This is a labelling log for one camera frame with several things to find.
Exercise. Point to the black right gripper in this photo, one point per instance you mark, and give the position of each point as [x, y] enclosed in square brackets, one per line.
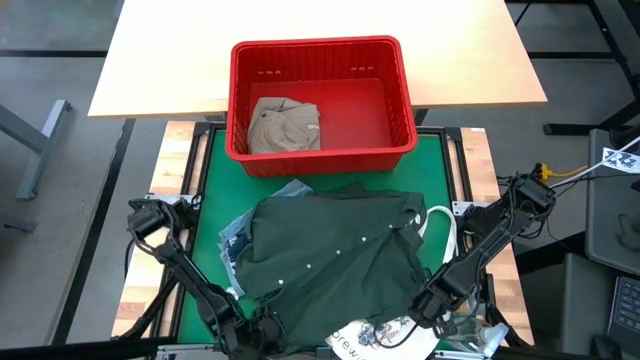
[432, 302]

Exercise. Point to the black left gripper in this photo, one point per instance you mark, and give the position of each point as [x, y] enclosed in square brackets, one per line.
[262, 332]

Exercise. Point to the white printed tote bag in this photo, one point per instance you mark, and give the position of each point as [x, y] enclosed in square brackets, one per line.
[440, 215]

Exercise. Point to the dark green garment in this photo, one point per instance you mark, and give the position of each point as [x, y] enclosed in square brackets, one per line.
[330, 260]

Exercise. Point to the light blue denim jeans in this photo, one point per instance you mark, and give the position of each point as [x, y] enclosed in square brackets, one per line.
[295, 189]

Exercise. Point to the beige garment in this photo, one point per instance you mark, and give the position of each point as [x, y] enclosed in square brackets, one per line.
[282, 127]

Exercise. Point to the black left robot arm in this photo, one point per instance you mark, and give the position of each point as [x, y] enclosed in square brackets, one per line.
[185, 275]

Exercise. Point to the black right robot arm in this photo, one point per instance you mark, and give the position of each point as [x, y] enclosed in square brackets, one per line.
[500, 230]

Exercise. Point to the red plastic laundry bin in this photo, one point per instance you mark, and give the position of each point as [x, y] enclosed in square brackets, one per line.
[240, 100]

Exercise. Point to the clear spray bottle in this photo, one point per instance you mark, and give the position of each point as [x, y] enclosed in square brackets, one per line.
[487, 337]

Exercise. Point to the wooden side board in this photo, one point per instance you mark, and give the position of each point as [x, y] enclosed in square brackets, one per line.
[145, 280]
[480, 165]

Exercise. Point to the yellow power plug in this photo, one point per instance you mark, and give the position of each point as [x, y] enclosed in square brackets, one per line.
[546, 173]

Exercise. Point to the dark laptop keyboard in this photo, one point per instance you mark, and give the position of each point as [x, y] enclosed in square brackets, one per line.
[625, 310]

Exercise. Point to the grey side desk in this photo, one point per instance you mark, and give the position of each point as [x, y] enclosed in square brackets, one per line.
[610, 225]

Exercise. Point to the white printed paper flag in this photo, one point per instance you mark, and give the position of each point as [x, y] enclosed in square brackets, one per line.
[620, 160]

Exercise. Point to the light wooden desk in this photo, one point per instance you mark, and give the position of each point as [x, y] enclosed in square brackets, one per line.
[175, 50]

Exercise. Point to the grey metal table leg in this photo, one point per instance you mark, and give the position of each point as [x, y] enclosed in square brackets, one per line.
[35, 135]

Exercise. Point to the black metal table frame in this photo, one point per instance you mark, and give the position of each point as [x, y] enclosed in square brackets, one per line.
[450, 134]

